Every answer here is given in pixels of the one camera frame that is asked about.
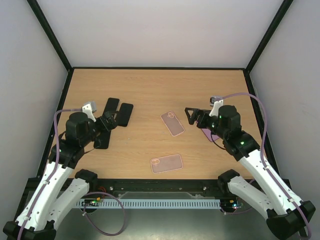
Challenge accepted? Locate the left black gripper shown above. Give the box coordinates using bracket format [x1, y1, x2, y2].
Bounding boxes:
[80, 111, 120, 147]

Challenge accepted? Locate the black phone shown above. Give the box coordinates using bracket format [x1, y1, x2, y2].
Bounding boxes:
[102, 97, 120, 117]
[115, 103, 134, 127]

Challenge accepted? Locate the pink phone case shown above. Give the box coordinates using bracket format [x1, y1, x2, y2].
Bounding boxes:
[160, 111, 185, 137]
[150, 154, 183, 174]

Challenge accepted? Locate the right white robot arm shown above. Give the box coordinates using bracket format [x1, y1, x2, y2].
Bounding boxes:
[184, 105, 316, 240]

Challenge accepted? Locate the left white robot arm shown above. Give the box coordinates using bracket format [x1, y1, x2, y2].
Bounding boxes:
[3, 111, 117, 240]

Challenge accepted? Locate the black phone case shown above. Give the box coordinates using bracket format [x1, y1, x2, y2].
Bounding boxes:
[93, 131, 111, 150]

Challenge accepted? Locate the purple phone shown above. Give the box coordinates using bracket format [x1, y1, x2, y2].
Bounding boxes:
[201, 128, 219, 142]

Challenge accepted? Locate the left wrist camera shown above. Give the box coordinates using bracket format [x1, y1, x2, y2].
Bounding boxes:
[81, 101, 97, 122]

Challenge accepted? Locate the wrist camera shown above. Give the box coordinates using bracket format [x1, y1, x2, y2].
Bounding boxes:
[209, 96, 224, 117]
[81, 101, 97, 122]

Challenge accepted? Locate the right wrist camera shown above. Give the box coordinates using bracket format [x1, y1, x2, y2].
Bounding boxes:
[209, 96, 224, 117]

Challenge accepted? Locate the black aluminium frame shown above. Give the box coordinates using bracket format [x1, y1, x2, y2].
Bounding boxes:
[0, 0, 320, 240]

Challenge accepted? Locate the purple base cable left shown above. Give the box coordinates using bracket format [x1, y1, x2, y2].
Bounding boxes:
[81, 191, 126, 237]

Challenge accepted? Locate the white slotted cable duct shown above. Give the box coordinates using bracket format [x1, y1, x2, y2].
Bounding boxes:
[87, 199, 221, 210]

